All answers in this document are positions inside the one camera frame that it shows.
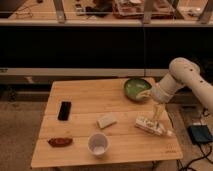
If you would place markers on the green ceramic bowl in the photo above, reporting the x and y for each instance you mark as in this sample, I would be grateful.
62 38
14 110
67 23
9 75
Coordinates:
137 89

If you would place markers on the cluttered background bench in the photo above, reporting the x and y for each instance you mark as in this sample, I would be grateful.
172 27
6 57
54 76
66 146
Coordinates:
121 13

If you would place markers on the white sponge block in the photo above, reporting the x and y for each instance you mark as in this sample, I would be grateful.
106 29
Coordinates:
106 120

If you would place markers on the wooden folding table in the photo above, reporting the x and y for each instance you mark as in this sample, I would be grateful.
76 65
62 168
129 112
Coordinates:
91 122

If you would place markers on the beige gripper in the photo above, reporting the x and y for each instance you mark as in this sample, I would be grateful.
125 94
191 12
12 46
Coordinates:
158 110

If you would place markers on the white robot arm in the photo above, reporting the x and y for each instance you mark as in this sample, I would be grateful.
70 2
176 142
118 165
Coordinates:
183 73

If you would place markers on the white paper cup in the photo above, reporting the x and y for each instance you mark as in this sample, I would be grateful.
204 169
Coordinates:
98 144

